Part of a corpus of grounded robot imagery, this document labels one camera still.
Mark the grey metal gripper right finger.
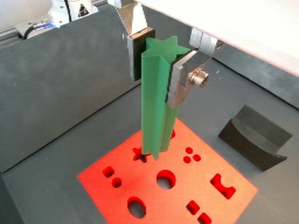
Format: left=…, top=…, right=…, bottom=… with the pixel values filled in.
left=165, top=28, right=223, bottom=109

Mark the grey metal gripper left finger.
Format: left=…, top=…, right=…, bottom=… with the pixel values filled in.
left=116, top=2, right=155, bottom=81

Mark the green star-shaped rod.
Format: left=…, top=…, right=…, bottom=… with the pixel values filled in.
left=141, top=36, right=189, bottom=159

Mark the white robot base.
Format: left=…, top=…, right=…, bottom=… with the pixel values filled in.
left=15, top=0, right=99, bottom=39

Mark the black curved holder stand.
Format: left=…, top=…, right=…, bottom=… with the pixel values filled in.
left=219, top=105, right=294, bottom=172

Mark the red shape-sorter block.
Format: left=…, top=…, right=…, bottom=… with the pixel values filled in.
left=79, top=121, right=258, bottom=224

